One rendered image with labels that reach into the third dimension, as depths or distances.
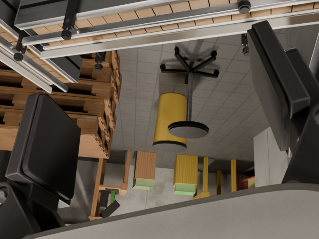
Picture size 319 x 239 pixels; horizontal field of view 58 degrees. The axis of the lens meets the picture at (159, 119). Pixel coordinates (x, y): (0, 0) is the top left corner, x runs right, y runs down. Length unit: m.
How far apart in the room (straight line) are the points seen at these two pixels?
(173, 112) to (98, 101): 1.15
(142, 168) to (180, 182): 0.80
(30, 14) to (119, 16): 0.22
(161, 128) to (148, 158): 2.83
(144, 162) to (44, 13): 5.14
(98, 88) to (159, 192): 5.40
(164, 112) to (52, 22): 2.40
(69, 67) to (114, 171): 6.45
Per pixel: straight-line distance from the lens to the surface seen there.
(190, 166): 5.77
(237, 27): 0.63
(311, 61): 0.94
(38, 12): 0.76
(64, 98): 2.12
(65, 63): 0.94
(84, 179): 7.38
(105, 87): 2.12
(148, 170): 5.73
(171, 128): 2.24
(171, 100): 3.08
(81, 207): 7.32
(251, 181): 6.69
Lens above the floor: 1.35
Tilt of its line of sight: 20 degrees down
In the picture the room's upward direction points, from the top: 175 degrees counter-clockwise
